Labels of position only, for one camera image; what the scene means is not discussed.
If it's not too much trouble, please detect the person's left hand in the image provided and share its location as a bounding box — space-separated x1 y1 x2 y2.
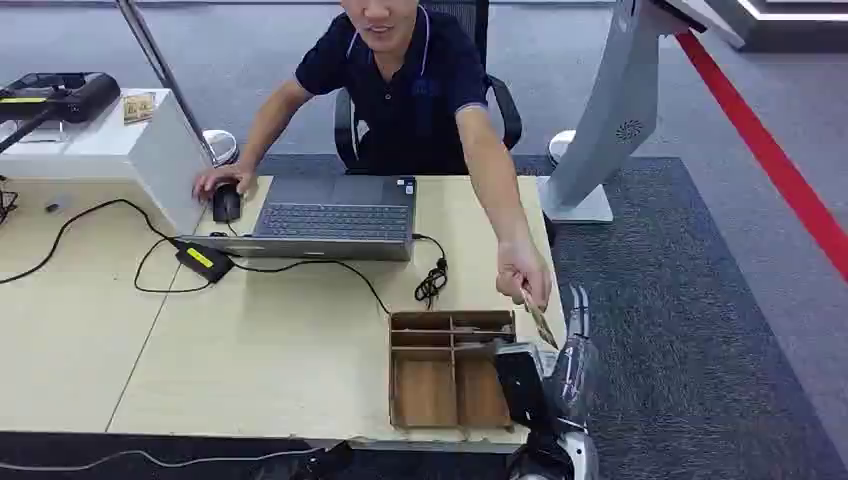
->
496 238 554 313

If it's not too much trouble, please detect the person's right hand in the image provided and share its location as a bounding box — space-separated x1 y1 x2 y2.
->
192 164 259 203

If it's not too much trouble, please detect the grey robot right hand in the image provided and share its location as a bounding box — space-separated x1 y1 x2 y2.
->
494 284 602 439

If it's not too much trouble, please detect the black computer mouse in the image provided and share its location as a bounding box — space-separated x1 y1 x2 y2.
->
211 183 242 225

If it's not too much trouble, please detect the white round base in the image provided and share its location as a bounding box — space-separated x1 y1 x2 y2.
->
201 129 240 168
547 129 578 168

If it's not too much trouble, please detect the white cabinet box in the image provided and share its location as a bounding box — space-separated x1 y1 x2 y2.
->
0 87 212 237

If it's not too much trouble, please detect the black power adapter yellow label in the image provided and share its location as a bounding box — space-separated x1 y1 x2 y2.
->
173 239 235 285

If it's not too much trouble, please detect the grey laptop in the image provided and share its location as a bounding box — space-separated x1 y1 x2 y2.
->
180 174 419 262

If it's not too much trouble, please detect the small tan card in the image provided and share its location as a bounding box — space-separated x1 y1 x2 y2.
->
122 92 158 126

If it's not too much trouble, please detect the metal pole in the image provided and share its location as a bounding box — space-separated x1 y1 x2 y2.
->
115 0 221 167

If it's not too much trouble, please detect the wooden card box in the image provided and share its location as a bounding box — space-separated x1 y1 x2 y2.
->
388 309 520 433

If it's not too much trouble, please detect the black office chair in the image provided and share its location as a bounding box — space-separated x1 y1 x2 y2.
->
332 0 525 176

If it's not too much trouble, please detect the black device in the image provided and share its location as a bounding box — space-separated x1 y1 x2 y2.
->
0 71 123 156

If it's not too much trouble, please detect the white kiosk stand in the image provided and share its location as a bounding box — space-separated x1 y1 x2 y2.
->
537 0 747 225

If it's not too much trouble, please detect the person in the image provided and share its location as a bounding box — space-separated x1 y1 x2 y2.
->
192 0 554 313

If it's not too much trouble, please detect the dark platform with light strip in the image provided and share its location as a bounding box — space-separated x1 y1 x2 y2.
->
704 0 848 54

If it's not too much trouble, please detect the black charger cable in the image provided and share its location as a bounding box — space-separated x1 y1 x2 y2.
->
133 233 450 316

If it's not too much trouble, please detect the black mains cord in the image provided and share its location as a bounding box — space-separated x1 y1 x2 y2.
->
0 198 180 287

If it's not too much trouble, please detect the black cable bundle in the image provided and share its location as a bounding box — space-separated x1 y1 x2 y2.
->
0 174 20 228

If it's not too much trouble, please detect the grey floor cable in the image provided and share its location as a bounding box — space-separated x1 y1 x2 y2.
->
0 447 327 474

